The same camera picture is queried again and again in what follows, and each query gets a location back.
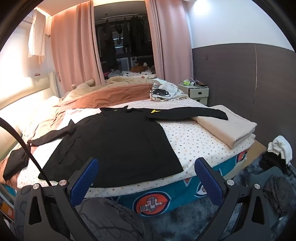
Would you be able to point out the dark window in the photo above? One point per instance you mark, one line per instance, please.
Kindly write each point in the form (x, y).
(124, 46)

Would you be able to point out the black clothes pile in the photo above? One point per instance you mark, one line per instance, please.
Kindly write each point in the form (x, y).
(272, 160)

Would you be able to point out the black lace garment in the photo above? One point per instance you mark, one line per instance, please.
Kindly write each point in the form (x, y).
(275, 192)

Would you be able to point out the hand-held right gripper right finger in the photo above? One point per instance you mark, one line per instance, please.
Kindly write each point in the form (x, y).
(208, 183)

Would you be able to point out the white patterned cloth pile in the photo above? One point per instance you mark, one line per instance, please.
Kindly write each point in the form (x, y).
(172, 89)

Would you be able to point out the folded black garment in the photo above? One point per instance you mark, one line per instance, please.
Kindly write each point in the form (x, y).
(16, 162)

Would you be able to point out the grey fluffy rug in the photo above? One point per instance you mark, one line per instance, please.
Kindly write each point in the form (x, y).
(189, 222)

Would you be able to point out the white headboard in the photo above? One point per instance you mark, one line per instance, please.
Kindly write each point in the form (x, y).
(27, 90)

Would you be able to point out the white nightstand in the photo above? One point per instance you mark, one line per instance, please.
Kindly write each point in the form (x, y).
(196, 93)

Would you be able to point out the beige plush toy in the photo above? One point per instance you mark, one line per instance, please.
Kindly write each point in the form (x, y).
(83, 84)

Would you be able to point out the white hanging garment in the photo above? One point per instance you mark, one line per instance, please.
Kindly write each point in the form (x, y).
(37, 39)

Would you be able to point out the black shirt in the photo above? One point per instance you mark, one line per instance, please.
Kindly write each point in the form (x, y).
(115, 143)

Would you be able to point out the rumpled beige blanket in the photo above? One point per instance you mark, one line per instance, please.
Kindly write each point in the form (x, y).
(124, 81)

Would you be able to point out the person's leg in patterned pants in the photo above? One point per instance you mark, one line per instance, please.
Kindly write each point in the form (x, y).
(108, 220)

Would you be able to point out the pink curtain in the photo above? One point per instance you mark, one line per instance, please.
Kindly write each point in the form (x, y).
(74, 46)
(171, 34)

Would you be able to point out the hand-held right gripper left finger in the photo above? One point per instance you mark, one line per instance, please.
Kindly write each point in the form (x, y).
(85, 178)

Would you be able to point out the folded beige blanket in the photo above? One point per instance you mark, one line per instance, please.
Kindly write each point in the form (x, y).
(226, 129)

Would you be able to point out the floral print bed sheet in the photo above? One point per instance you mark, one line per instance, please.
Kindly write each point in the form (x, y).
(192, 139)

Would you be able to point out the orange duvet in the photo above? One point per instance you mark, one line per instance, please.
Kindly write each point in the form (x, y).
(111, 95)

